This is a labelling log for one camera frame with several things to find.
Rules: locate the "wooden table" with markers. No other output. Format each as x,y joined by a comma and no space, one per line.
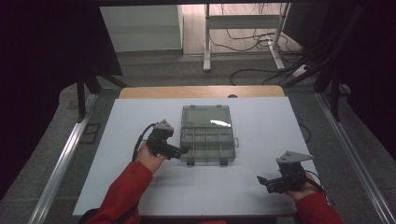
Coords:
199,92

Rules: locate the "white metal desk frame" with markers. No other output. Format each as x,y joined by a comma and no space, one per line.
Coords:
243,21

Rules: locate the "clear plastic compartment box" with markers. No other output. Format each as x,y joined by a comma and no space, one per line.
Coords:
207,137

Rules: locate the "white board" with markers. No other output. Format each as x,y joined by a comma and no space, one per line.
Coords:
264,130

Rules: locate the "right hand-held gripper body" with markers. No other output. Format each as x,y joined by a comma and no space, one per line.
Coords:
291,175

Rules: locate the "white panel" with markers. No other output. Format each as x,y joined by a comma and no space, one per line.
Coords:
140,28

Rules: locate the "dark curtain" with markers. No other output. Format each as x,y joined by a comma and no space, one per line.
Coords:
370,62
40,77

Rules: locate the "white power strip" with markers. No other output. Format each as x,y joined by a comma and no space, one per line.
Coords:
299,71

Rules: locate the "aluminium rail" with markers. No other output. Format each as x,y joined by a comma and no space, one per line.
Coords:
62,161
351,152

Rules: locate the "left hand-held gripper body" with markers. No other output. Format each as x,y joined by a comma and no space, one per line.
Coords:
159,138

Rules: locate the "person's left hand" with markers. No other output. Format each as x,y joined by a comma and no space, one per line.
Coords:
149,159

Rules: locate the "black metal stand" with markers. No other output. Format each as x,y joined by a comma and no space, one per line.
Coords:
334,96
81,96

